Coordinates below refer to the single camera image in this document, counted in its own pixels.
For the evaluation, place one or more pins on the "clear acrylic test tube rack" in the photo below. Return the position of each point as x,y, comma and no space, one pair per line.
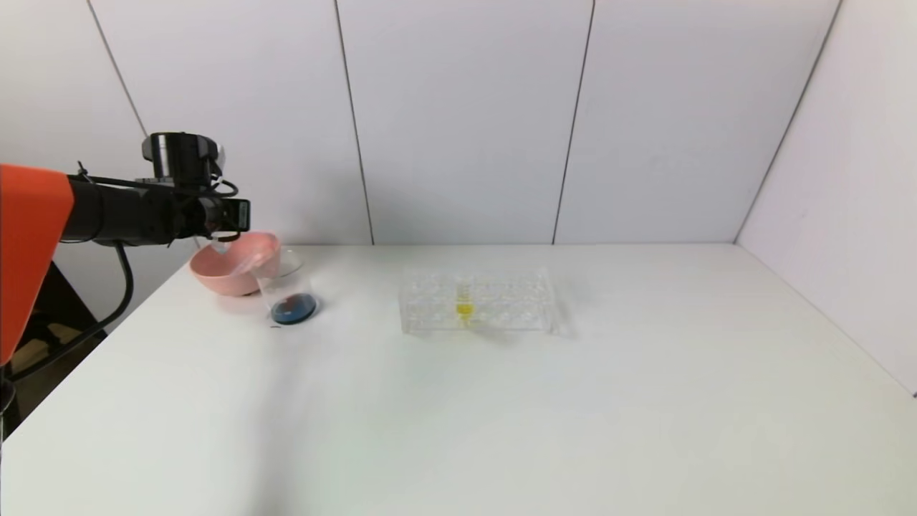
501,308

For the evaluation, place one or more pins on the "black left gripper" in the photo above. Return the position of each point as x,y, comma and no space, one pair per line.
239,213

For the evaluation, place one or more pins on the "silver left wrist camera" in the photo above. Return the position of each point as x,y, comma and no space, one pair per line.
215,159

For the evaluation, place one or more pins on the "clear glass beaker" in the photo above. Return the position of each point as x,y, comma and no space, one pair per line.
294,308

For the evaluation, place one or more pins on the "yellow pigment test tube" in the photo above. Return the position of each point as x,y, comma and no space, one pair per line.
464,309

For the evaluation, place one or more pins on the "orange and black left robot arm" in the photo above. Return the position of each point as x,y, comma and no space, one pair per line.
107,211

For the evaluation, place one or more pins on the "black chair frame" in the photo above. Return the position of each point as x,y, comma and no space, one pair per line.
57,315

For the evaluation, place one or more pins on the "pink plastic bowl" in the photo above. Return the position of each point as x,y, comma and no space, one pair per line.
229,276

